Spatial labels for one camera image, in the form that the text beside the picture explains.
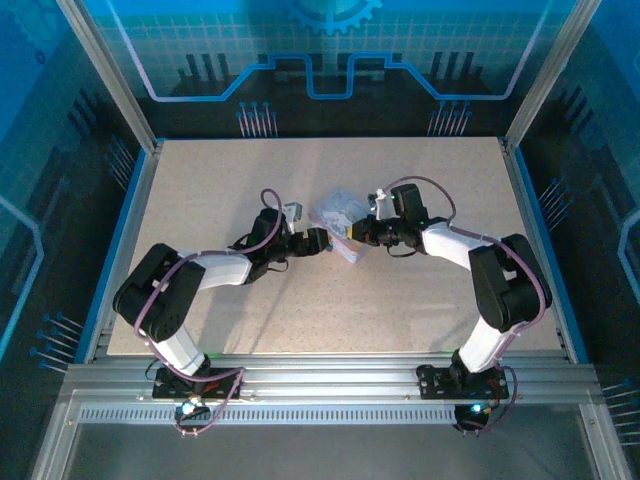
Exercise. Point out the aluminium frame post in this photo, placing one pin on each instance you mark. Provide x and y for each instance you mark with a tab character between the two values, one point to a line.
550	75
107	75

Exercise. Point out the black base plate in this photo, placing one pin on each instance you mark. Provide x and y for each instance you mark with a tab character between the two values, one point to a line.
435	382
225	382

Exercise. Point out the light blue cartoon tin box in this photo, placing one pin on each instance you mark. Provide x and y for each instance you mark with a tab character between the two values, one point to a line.
336	215

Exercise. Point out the aluminium side rail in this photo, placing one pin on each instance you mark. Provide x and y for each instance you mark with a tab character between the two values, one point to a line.
537	240
125	240

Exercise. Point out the left controller board with LED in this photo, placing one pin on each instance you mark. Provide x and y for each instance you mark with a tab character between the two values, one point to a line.
190	409

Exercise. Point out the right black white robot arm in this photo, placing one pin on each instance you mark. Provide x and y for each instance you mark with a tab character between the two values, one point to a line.
505	290

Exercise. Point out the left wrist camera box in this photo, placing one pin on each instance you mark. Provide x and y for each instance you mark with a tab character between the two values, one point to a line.
294	211

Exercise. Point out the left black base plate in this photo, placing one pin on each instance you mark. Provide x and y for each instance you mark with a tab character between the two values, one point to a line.
225	382

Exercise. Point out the aluminium cross rail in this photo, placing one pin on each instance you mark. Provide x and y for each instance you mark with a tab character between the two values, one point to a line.
330	375

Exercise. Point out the right controller board with LED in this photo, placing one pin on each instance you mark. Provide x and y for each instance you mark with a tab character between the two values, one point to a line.
475	412

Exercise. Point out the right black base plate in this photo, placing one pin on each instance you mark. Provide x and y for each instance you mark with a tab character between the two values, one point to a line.
435	382

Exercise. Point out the controller board with led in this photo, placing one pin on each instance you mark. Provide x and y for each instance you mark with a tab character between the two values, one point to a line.
190	409
475	412

